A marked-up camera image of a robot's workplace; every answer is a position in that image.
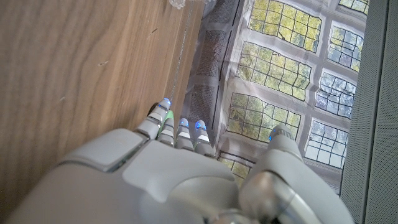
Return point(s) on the printed window backdrop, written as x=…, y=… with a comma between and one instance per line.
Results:
x=273, y=71

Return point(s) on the clear bubble wrap sheet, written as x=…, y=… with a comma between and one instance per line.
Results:
x=180, y=3

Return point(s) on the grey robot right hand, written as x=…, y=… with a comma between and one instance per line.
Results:
x=155, y=186

